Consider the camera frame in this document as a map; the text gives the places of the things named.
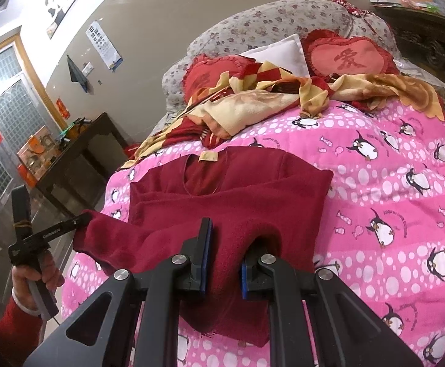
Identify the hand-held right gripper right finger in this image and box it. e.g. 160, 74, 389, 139
239, 250, 425, 367

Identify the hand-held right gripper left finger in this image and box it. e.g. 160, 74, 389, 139
24, 217, 213, 367

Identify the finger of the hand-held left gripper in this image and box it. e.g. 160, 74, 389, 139
29, 214, 93, 243

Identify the dark red fleece sweater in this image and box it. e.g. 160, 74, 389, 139
73, 146, 335, 348

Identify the person's left forearm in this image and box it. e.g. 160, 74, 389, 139
0, 288, 45, 367

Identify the person's left hand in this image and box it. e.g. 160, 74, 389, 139
10, 252, 66, 310

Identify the red box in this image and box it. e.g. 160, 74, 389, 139
18, 164, 37, 189

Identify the dark wooden table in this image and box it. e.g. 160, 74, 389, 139
35, 112, 129, 218

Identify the orange gift box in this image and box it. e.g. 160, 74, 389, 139
35, 134, 61, 161
16, 139, 44, 173

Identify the pink penguin print blanket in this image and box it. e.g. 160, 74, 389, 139
60, 99, 445, 367

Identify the metal lattice door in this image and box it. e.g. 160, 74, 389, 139
0, 34, 55, 238

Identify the dark hanging cloth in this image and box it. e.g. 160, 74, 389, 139
67, 55, 93, 93

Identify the yellow and red blanket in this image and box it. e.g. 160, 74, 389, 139
121, 60, 445, 169

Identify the red heart-shaped pillow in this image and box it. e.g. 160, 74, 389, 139
182, 54, 257, 104
301, 30, 399, 81

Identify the eye chart poster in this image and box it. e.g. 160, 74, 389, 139
89, 20, 124, 71

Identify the white pillow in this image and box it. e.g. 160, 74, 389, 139
240, 34, 311, 79

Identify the dark carved cabinet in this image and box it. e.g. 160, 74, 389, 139
375, 4, 445, 88

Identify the panda wall poster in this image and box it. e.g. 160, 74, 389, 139
45, 0, 83, 39

